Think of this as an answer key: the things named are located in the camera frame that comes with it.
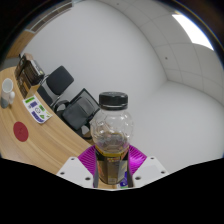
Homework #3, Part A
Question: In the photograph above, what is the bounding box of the dark flat box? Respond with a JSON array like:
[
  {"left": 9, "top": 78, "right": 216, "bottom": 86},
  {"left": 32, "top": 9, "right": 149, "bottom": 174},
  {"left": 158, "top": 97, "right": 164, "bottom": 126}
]
[{"left": 22, "top": 59, "right": 46, "bottom": 87}]

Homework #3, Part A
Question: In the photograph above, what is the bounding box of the white mug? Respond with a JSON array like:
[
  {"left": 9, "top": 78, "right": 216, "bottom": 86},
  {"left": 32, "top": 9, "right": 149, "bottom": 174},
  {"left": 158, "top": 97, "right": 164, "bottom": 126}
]
[{"left": 0, "top": 77, "right": 16, "bottom": 110}]

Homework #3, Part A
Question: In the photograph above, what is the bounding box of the wide brown cardboard box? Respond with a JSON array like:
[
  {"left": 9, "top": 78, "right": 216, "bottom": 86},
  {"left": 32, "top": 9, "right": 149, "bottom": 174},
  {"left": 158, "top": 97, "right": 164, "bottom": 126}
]
[{"left": 17, "top": 71, "right": 42, "bottom": 100}]

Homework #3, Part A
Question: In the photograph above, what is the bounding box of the white green printed leaflet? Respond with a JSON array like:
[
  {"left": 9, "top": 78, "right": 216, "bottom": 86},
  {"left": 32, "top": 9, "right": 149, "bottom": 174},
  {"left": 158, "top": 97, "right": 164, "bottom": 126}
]
[{"left": 22, "top": 94, "right": 54, "bottom": 125}]

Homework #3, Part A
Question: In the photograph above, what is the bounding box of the flat round red coaster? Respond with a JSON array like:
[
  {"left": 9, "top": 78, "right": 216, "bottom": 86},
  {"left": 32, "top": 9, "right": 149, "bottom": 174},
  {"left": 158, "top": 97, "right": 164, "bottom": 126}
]
[{"left": 12, "top": 120, "right": 30, "bottom": 143}]

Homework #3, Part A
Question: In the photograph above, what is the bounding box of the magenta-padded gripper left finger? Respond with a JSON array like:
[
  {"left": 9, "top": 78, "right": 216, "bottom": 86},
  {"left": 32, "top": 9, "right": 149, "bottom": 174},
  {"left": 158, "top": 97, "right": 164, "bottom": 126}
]
[{"left": 56, "top": 145, "right": 99, "bottom": 188}]

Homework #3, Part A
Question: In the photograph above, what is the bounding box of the clear bottle with black cap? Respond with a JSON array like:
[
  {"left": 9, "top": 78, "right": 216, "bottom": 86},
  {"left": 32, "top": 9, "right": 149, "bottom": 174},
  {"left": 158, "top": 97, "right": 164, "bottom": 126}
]
[{"left": 89, "top": 91, "right": 135, "bottom": 186}]

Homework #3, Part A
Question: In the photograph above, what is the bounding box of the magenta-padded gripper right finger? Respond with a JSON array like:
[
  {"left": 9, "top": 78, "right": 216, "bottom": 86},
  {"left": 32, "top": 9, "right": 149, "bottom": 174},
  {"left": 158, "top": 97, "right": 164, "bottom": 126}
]
[{"left": 125, "top": 144, "right": 169, "bottom": 189}]

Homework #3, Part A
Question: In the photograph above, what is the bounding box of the grey backpack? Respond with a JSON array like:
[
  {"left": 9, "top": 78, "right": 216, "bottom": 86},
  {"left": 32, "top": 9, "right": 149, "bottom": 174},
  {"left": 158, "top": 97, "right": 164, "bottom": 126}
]
[{"left": 61, "top": 96, "right": 97, "bottom": 131}]

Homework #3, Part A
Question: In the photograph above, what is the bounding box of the black mesh office chair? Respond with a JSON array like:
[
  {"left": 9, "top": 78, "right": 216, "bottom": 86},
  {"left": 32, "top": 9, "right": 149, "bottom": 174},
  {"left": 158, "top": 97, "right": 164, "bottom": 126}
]
[{"left": 53, "top": 87, "right": 101, "bottom": 138}]

